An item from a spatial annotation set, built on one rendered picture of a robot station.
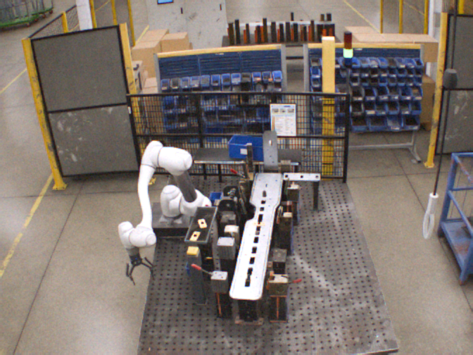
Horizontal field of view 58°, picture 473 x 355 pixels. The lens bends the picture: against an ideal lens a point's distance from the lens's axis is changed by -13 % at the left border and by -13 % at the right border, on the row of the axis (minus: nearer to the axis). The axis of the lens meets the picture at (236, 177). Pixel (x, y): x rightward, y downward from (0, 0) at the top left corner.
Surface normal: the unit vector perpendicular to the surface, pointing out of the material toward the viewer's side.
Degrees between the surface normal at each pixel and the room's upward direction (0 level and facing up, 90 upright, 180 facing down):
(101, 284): 0
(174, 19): 90
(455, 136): 89
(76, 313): 0
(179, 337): 0
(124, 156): 88
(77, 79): 91
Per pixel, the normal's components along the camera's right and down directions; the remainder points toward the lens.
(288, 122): -0.15, 0.53
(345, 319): -0.07, -0.85
